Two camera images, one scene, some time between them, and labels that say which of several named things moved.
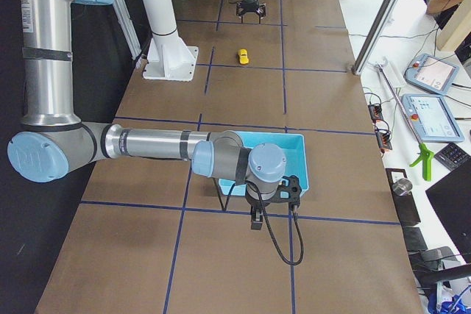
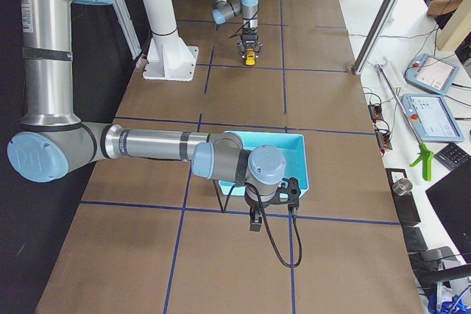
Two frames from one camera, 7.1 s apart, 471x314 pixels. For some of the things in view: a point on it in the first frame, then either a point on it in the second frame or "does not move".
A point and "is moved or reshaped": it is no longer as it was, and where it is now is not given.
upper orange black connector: (375, 112) does not move
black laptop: (450, 198) does not move
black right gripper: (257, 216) does not move
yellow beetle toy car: (243, 55) is moved or reshaped
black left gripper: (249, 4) → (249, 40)
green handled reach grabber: (426, 154) does not move
